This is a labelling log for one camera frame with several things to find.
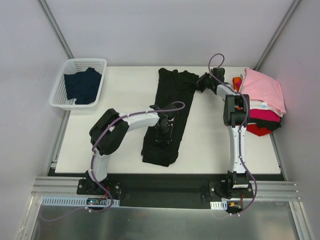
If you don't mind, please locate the pink t shirt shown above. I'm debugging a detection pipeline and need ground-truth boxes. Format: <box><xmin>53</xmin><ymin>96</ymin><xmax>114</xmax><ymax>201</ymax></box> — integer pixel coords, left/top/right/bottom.
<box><xmin>240</xmin><ymin>67</ymin><xmax>286</xmax><ymax>115</ymax></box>

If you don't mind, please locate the magenta t shirt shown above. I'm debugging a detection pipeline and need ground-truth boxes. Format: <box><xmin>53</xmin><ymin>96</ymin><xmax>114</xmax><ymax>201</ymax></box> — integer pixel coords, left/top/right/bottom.
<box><xmin>250</xmin><ymin>109</ymin><xmax>281</xmax><ymax>123</ymax></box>

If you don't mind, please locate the red t shirt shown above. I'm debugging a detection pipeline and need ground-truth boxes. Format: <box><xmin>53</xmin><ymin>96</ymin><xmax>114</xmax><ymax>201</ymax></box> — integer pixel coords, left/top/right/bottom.
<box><xmin>246</xmin><ymin>124</ymin><xmax>272</xmax><ymax>137</ymax></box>

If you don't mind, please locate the white plastic laundry basket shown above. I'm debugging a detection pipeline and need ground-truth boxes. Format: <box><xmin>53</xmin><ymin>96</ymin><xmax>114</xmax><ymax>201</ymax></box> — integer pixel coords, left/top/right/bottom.
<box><xmin>49</xmin><ymin>58</ymin><xmax>107</xmax><ymax>111</ymax></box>

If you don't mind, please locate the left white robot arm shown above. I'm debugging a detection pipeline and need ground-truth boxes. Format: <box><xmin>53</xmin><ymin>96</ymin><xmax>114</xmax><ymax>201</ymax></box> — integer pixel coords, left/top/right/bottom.
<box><xmin>87</xmin><ymin>101</ymin><xmax>185</xmax><ymax>195</ymax></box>

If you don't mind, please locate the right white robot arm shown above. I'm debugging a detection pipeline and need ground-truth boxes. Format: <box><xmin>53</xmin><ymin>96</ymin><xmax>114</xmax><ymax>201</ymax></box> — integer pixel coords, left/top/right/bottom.
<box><xmin>195</xmin><ymin>67</ymin><xmax>250</xmax><ymax>199</ymax></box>

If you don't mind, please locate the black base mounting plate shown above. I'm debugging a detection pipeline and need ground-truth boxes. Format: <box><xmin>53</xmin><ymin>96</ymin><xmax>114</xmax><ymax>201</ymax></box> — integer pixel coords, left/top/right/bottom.
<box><xmin>76</xmin><ymin>173</ymin><xmax>254</xmax><ymax>209</ymax></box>

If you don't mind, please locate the navy blue t shirt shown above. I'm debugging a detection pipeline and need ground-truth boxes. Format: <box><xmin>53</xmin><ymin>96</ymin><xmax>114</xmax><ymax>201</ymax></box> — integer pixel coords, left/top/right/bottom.
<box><xmin>64</xmin><ymin>67</ymin><xmax>102</xmax><ymax>105</ymax></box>

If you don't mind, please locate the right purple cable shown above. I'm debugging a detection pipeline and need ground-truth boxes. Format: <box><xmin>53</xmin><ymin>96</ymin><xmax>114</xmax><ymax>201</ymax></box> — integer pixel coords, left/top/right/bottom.
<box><xmin>207</xmin><ymin>52</ymin><xmax>258</xmax><ymax>218</ymax></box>

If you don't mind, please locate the purple cable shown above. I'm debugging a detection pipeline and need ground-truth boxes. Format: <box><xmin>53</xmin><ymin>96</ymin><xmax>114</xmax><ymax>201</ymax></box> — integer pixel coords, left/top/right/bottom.
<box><xmin>39</xmin><ymin>101</ymin><xmax>186</xmax><ymax>222</ymax></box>
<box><xmin>207</xmin><ymin>52</ymin><xmax>258</xmax><ymax>218</ymax></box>

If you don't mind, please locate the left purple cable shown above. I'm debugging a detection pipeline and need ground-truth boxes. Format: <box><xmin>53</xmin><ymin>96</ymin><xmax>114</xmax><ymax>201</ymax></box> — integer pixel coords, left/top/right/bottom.
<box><xmin>39</xmin><ymin>101</ymin><xmax>186</xmax><ymax>222</ymax></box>

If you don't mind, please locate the right white cable duct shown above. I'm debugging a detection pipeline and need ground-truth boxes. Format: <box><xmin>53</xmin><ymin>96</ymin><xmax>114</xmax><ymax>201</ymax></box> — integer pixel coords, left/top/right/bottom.
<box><xmin>210</xmin><ymin>200</ymin><xmax>228</xmax><ymax>211</ymax></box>

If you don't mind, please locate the white cable duct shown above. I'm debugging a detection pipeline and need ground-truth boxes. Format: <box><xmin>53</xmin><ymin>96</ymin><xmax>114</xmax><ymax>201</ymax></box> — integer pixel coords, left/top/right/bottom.
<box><xmin>210</xmin><ymin>200</ymin><xmax>228</xmax><ymax>211</ymax></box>
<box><xmin>41</xmin><ymin>196</ymin><xmax>120</xmax><ymax>207</ymax></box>

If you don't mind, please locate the aluminium frame rail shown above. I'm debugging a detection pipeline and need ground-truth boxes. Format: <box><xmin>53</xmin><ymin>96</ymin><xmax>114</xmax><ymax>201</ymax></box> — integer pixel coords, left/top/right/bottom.
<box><xmin>31</xmin><ymin>176</ymin><xmax>302</xmax><ymax>202</ymax></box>

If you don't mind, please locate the left white cable duct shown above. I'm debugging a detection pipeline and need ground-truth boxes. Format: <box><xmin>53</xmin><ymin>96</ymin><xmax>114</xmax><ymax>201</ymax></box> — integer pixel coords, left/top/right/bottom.
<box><xmin>41</xmin><ymin>196</ymin><xmax>120</xmax><ymax>207</ymax></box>

